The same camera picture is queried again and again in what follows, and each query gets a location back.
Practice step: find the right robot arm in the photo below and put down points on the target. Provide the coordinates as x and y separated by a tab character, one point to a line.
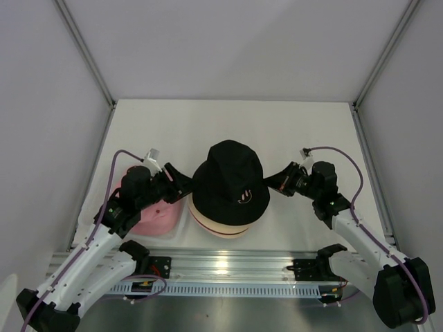
400	287

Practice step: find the beige cap with script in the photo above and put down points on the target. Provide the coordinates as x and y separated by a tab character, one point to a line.
218	229

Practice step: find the black bucket hat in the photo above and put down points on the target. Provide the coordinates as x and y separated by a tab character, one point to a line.
229	186

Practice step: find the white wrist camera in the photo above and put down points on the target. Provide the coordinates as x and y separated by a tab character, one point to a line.
150	161
307	158

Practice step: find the aluminium rail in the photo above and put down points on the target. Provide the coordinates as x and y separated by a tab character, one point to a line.
179	265

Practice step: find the white slotted cable duct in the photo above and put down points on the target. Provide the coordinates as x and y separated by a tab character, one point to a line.
217	290

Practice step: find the aluminium frame post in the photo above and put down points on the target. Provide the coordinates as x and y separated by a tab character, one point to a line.
73	29
387	51

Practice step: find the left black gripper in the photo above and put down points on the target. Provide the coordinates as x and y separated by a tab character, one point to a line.
181	185

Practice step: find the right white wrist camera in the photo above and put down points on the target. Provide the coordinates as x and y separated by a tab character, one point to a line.
307	158

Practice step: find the right aluminium frame post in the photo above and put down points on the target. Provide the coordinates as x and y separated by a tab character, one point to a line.
387	51

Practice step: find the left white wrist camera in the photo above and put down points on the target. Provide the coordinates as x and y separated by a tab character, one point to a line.
150	161

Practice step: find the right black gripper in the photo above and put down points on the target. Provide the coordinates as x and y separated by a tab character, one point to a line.
282	181

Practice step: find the white plastic tray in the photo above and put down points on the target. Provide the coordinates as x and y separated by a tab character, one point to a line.
160	223

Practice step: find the left aluminium frame post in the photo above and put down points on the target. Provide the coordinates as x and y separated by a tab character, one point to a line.
73	29

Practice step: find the pink cap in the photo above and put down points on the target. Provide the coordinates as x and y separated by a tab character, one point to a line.
143	204

